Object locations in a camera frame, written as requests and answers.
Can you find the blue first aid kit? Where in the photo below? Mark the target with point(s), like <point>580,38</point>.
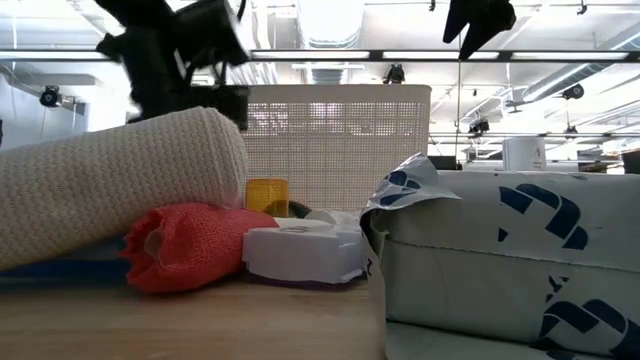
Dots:
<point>65,270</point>

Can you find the small white gauze roll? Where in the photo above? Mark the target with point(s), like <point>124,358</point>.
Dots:
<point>335,216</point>

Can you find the white gauze pack blue crosses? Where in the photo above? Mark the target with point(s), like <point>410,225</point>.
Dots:
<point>500,260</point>

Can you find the beige elastic bandage roll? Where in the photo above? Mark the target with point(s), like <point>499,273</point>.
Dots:
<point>115,180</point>

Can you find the black metal rig frame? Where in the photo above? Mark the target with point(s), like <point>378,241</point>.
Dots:
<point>310,55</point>

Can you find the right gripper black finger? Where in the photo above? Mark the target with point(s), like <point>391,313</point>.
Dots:
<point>456,20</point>
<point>487,20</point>

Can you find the orange pill bottle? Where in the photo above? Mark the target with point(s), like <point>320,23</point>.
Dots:
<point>266,195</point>

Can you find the black ceiling spotlight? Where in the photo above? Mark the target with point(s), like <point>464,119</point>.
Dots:
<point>50,96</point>
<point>573,92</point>
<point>479,125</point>
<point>394,74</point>

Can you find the white perforated plastic basket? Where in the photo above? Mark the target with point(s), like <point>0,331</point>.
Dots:
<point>340,150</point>

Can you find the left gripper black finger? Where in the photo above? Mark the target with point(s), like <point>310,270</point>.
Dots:
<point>222,102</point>
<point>157,85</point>

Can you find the ribbed ceiling air duct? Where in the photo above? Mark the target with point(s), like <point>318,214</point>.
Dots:
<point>330,22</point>

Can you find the red bandage roll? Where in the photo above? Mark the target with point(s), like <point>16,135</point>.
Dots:
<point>195,245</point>

